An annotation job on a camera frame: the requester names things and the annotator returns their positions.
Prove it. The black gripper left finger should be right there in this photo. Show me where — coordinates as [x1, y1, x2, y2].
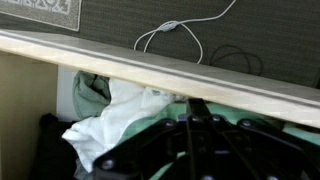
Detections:
[92, 98, 214, 180]

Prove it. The light wooden drawer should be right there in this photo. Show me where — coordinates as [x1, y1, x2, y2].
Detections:
[0, 29, 320, 180]

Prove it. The white power cable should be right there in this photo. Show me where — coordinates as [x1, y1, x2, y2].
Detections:
[133, 0, 238, 65]

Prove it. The grey patterned rug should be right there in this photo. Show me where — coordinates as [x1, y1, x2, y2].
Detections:
[0, 0, 83, 33]

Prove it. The thin black cable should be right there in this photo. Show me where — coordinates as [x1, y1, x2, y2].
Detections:
[209, 44, 264, 77]

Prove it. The black garment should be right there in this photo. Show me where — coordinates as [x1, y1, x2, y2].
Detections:
[30, 112, 80, 180]

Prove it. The bright green garment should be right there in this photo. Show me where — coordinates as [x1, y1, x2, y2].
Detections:
[115, 101, 320, 180]

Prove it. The white garment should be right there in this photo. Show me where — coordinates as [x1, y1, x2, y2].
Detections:
[61, 78, 188, 174]

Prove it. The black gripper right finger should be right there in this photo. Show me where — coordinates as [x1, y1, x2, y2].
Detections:
[199, 98, 320, 180]

